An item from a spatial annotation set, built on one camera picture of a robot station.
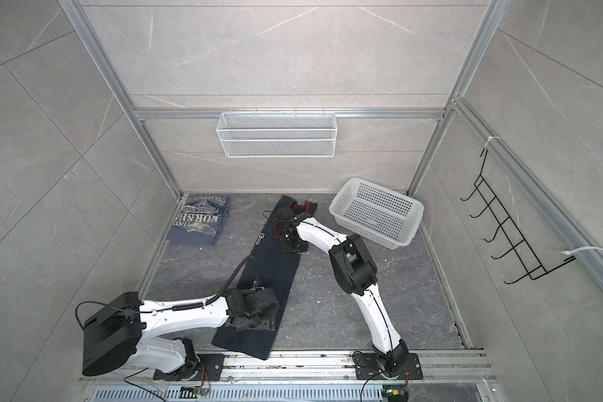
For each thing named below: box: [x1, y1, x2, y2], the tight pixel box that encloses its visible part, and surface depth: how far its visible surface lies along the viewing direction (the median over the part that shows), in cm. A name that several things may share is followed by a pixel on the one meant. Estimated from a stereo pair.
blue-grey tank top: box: [166, 193, 231, 246], surface depth 109 cm
